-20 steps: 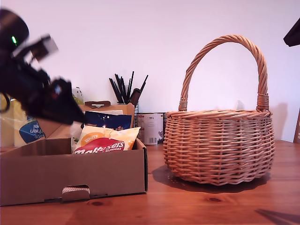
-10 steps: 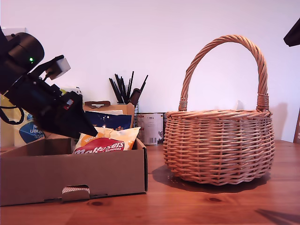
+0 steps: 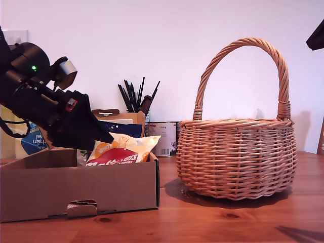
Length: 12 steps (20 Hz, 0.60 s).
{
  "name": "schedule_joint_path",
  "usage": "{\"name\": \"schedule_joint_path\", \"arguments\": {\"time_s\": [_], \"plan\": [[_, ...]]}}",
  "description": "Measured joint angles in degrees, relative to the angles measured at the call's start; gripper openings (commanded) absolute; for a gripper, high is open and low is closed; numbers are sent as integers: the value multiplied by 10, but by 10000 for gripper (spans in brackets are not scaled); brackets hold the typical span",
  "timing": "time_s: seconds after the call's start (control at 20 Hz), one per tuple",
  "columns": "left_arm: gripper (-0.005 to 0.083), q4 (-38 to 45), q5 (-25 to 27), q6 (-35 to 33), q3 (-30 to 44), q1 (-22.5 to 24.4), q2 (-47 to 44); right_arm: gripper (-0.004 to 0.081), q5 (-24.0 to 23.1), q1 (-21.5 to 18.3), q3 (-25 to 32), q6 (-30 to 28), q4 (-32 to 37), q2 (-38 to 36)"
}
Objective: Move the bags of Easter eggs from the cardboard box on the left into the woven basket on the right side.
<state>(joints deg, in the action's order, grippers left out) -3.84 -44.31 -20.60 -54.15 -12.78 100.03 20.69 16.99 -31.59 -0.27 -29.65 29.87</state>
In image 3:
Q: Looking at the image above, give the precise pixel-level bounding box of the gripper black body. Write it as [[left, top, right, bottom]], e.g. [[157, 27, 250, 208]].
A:
[[26, 85, 76, 137]]

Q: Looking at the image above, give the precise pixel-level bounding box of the blue Terry's orange bag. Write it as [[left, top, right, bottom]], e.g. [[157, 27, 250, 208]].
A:
[[97, 120, 144, 139]]

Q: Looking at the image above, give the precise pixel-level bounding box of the red yellow Maltesers bag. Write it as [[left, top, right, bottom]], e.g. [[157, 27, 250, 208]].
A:
[[85, 131, 162, 168]]

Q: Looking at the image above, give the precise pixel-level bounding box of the brown cardboard box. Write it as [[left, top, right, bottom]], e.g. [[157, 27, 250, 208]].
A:
[[0, 108, 160, 223]]

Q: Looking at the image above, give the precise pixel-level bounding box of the woven wicker basket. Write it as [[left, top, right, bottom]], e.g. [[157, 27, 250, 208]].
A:
[[176, 37, 298, 201]]

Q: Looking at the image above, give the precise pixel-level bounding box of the yellow kitchen towel pack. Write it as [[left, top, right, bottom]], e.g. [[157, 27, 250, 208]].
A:
[[0, 104, 53, 160]]

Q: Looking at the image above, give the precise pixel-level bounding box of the tin can white label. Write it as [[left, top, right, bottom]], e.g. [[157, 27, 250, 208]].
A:
[[147, 121, 177, 158]]

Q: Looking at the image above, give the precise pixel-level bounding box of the brown wooden furniture piece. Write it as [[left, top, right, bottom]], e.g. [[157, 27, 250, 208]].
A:
[[316, 118, 324, 155]]

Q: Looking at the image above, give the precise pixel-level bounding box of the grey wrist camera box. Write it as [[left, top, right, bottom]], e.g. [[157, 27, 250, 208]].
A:
[[52, 57, 78, 90]]

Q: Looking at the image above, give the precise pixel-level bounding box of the brown utensil handle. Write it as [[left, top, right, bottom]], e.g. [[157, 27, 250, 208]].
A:
[[139, 95, 154, 115]]

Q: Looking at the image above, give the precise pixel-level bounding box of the white wall light switch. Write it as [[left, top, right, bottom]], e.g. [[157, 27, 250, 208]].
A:
[[2, 29, 29, 51]]

